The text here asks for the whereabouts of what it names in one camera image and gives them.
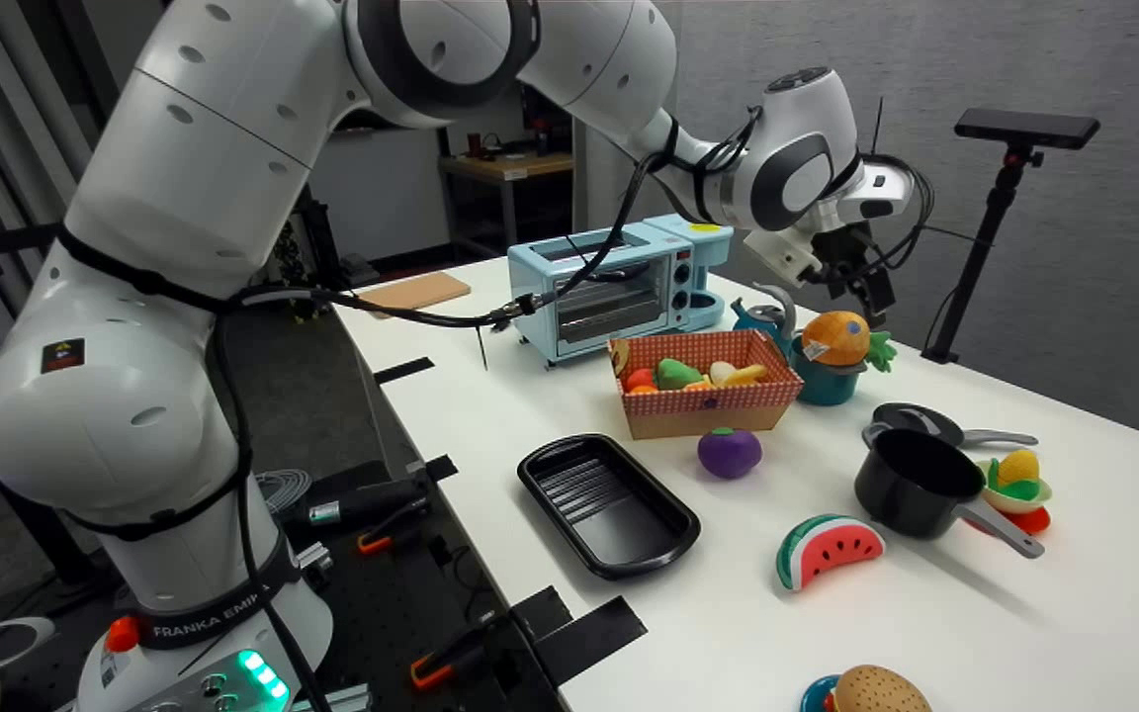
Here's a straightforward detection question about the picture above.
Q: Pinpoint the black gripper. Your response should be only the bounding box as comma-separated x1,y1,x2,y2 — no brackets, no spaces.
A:
811,221,892,316

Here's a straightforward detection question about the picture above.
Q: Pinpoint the orange pineapple plush toy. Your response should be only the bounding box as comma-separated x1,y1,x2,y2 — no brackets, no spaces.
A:
800,307,899,370

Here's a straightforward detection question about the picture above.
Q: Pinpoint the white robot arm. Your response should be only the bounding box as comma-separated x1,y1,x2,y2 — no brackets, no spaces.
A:
0,0,923,712

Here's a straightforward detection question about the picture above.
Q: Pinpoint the teal toy pot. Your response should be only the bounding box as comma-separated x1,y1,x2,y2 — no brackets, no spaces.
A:
732,301,866,407

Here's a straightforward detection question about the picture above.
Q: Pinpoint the banana plush toy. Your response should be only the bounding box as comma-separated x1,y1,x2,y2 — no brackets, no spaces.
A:
708,359,767,386

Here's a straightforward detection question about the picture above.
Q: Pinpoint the green plush vegetable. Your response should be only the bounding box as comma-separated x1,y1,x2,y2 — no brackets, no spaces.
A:
658,357,703,386

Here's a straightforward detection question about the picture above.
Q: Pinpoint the red checkered cardboard box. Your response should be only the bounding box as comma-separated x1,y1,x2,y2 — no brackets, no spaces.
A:
608,330,804,437

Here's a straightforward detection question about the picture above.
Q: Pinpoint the purple eggplant plush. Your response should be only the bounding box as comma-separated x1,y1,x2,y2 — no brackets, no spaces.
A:
695,428,765,478

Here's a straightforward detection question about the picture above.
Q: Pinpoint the black toy pot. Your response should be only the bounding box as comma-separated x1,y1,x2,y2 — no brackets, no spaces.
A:
854,432,1045,556

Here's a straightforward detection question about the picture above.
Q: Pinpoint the red tomato plush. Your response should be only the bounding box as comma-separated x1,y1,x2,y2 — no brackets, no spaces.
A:
625,369,658,396

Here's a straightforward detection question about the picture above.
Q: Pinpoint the yellow corn plush toy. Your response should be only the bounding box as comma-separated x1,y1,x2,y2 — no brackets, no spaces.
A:
981,452,1051,532

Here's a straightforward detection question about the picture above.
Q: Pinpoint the watermelon slice plush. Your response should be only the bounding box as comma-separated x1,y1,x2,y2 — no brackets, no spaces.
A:
774,514,886,591

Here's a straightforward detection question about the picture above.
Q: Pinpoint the burger plush toy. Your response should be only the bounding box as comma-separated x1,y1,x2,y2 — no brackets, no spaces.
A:
800,665,932,712

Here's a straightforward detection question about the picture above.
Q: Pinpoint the black pot lid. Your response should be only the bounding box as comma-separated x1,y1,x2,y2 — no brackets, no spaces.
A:
863,403,1041,452

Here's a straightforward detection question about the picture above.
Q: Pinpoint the light blue toaster oven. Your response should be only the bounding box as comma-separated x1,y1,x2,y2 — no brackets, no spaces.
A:
508,214,732,363

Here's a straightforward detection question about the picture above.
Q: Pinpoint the black grill tray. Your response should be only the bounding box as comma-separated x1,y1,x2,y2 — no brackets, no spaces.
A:
517,434,699,580

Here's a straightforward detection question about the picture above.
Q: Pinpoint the wooden cutting board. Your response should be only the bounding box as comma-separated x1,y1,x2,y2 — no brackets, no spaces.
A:
355,272,472,307

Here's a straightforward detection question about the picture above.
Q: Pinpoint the black power cord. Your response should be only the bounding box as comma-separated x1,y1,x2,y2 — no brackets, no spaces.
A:
228,192,660,330

